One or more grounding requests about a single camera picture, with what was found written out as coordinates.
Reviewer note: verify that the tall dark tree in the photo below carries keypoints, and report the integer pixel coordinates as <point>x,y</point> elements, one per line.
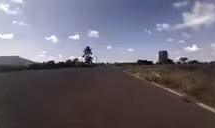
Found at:
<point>87,55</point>

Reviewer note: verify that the low dark building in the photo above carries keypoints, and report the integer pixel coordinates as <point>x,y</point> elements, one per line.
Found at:
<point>144,62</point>

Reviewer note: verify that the tall grey building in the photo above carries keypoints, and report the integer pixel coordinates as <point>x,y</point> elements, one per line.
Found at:
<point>163,56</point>

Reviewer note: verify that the small flat-topped tree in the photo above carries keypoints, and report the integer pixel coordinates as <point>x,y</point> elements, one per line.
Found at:
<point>183,60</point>

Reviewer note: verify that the grey hill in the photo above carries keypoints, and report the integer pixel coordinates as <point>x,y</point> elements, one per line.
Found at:
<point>11,60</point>

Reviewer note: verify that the row of dark bushes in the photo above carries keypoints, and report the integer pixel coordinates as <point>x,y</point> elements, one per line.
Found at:
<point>45,64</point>

